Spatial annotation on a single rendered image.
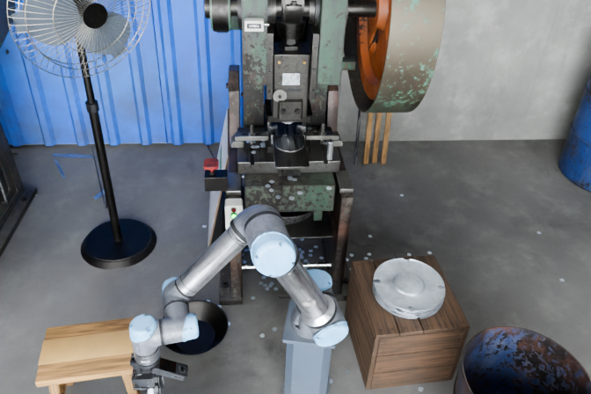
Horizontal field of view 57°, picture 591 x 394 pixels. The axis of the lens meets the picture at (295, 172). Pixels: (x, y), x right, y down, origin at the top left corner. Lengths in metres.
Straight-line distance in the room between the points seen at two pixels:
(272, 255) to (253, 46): 0.94
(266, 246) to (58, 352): 1.04
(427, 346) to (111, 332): 1.22
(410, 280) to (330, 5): 1.13
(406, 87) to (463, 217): 1.51
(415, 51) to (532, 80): 2.25
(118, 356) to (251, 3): 1.36
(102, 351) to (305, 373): 0.74
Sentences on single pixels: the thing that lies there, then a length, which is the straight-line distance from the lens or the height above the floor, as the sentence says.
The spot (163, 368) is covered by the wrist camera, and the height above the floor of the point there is 0.57.
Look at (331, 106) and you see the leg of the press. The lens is 2.70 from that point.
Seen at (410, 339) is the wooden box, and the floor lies 0.31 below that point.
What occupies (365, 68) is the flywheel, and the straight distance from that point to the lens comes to 2.45.
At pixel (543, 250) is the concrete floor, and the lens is 3.34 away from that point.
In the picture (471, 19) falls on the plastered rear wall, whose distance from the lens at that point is 3.74.
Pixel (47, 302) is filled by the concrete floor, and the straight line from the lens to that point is 2.90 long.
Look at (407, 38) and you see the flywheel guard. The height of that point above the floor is 1.37.
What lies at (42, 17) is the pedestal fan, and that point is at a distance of 2.30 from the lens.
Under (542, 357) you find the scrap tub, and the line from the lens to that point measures 2.26.
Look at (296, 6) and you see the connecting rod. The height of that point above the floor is 1.37.
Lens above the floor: 2.02
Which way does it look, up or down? 35 degrees down
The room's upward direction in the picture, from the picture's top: 3 degrees clockwise
